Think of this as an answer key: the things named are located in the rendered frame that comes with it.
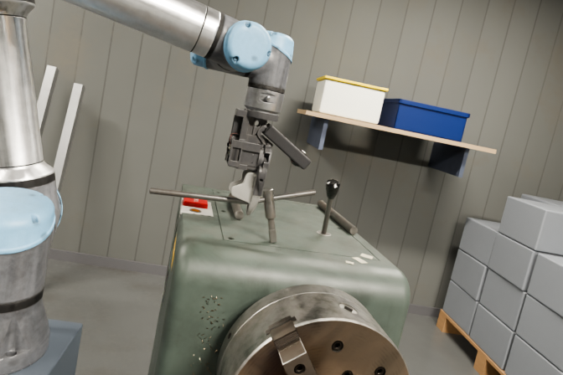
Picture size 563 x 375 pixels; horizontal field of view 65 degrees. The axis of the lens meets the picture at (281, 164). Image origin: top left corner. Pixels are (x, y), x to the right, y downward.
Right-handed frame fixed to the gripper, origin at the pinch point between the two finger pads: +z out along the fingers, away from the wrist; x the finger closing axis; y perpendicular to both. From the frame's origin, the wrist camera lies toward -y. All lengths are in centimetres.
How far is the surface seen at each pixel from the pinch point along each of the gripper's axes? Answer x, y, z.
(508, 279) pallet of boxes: -156, -212, 60
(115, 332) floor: -174, 35, 132
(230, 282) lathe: 12.2, 3.5, 11.1
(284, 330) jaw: 26.5, -3.7, 11.6
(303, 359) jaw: 31.8, -5.7, 12.9
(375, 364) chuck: 27.8, -19.5, 15.3
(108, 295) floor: -222, 47, 132
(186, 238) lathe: 4.6, 12.3, 6.6
